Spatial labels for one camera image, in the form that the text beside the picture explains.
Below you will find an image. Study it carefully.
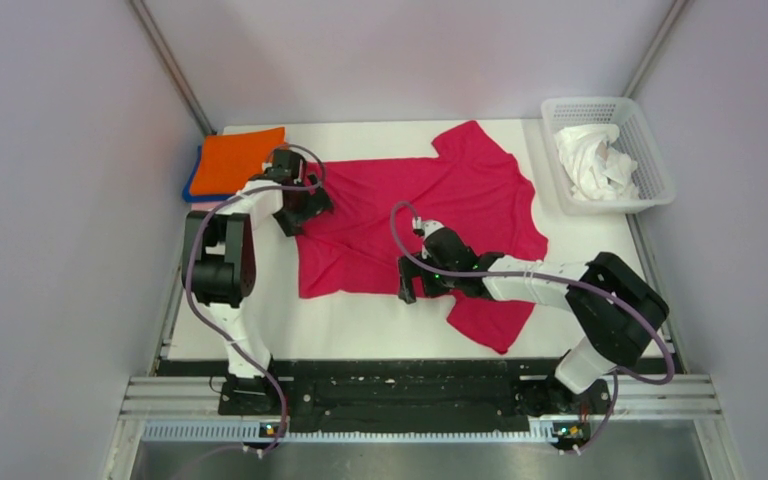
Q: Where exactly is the crimson red t-shirt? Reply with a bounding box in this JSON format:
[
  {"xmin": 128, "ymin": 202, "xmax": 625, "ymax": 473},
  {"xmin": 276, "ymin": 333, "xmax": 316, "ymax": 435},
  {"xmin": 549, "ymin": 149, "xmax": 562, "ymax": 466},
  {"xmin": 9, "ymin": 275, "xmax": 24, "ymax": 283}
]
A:
[{"xmin": 294, "ymin": 120, "xmax": 550, "ymax": 356}]

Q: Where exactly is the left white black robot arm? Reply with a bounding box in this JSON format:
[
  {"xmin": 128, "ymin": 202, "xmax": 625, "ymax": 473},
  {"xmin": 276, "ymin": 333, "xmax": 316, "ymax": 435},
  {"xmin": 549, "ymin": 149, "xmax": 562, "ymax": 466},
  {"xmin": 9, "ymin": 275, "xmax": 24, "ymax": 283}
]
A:
[{"xmin": 181, "ymin": 144, "xmax": 334, "ymax": 414}]

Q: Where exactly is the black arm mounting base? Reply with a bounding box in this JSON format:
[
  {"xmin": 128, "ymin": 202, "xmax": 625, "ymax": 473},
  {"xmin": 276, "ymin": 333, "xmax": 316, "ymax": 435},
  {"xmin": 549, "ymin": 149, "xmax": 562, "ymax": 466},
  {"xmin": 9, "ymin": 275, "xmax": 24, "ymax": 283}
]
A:
[{"xmin": 155, "ymin": 357, "xmax": 683, "ymax": 439}]

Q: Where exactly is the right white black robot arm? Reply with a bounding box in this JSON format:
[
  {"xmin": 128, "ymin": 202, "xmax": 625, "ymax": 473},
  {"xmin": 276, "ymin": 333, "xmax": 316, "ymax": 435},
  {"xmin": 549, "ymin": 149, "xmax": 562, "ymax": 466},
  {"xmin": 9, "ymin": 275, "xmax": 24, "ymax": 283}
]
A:
[{"xmin": 398, "ymin": 221, "xmax": 670, "ymax": 412}]

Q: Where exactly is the folded orange t-shirt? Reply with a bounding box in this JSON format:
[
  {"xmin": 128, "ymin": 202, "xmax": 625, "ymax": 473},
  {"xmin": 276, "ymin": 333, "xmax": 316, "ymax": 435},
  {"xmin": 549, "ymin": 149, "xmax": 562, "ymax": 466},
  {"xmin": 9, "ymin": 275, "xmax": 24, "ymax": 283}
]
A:
[{"xmin": 192, "ymin": 127, "xmax": 285, "ymax": 195}]

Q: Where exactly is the folded pink t-shirt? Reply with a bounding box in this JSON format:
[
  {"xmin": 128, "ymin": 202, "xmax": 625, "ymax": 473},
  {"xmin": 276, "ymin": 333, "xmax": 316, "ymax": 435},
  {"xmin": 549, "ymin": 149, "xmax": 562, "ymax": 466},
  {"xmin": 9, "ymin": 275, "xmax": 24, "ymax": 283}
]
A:
[{"xmin": 190, "ymin": 201, "xmax": 221, "ymax": 212}]

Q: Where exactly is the folded blue t-shirt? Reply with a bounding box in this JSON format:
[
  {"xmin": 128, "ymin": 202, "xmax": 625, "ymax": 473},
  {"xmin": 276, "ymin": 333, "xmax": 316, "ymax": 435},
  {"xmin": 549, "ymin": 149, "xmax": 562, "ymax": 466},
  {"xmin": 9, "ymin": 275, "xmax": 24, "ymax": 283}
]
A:
[{"xmin": 181, "ymin": 146, "xmax": 231, "ymax": 204}]

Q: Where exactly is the crumpled white t-shirt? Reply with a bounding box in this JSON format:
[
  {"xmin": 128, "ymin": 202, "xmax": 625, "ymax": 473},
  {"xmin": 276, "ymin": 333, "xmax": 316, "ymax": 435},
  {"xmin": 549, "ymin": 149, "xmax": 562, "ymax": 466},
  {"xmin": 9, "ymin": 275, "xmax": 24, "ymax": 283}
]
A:
[{"xmin": 553, "ymin": 124, "xmax": 639, "ymax": 201}]

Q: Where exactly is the white plastic laundry basket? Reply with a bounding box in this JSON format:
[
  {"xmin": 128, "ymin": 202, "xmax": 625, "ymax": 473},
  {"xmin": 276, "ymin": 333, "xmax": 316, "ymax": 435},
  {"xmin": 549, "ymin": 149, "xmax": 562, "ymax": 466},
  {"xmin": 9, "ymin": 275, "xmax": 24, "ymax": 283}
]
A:
[{"xmin": 541, "ymin": 97, "xmax": 676, "ymax": 215}]

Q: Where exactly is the white slotted cable duct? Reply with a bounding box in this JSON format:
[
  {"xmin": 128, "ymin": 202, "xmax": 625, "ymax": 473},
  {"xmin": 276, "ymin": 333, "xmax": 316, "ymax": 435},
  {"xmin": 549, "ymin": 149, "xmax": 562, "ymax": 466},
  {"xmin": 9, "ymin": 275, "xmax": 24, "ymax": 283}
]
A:
[{"xmin": 142, "ymin": 420, "xmax": 584, "ymax": 444}]

